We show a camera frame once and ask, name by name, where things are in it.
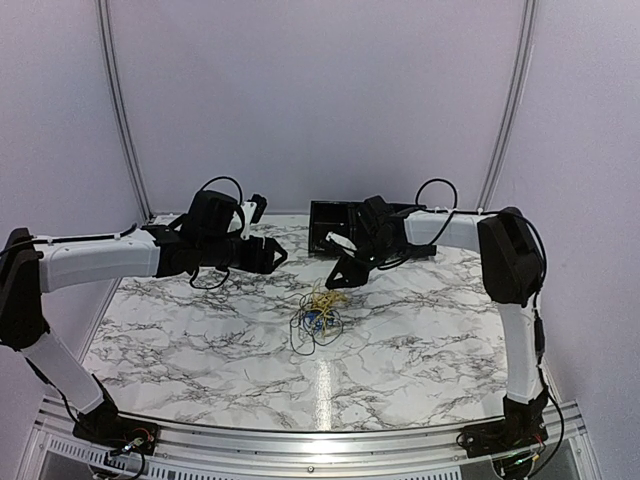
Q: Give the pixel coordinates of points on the aluminium front rail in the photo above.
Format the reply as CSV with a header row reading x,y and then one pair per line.
x,y
184,451

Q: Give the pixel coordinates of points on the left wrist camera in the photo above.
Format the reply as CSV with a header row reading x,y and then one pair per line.
x,y
248,214

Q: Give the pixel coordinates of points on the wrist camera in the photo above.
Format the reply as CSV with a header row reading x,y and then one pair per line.
x,y
248,214
342,243

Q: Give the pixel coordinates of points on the black compartment tray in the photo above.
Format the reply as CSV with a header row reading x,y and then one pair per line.
x,y
343,217

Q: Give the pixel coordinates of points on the left aluminium frame post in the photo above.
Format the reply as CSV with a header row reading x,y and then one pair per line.
x,y
108,49

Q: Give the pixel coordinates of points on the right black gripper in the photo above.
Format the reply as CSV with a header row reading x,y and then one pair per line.
x,y
350,273

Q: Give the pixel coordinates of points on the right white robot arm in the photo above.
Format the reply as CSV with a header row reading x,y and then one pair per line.
x,y
513,270

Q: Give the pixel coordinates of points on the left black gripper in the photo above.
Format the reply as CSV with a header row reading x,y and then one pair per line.
x,y
265,265

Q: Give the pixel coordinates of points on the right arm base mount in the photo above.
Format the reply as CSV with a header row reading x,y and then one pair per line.
x,y
521,426

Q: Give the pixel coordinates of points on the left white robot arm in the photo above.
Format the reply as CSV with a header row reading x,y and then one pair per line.
x,y
213,233

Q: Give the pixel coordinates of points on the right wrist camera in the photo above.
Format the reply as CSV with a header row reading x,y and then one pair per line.
x,y
342,243

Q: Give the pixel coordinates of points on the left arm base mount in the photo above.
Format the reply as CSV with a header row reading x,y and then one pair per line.
x,y
105,426

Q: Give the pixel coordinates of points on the aluminium frame post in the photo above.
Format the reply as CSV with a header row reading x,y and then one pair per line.
x,y
108,49
524,49

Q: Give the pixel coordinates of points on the right aluminium frame post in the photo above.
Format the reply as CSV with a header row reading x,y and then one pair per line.
x,y
524,49

